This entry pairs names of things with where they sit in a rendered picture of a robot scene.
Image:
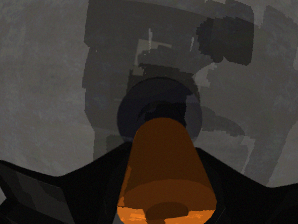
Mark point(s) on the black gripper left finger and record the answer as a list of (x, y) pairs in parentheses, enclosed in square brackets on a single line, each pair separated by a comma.
[(86, 196)]

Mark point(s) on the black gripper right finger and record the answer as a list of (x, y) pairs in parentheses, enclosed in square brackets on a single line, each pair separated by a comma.
[(239, 199)]

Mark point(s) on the orange knob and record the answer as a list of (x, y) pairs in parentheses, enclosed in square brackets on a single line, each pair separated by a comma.
[(165, 182)]

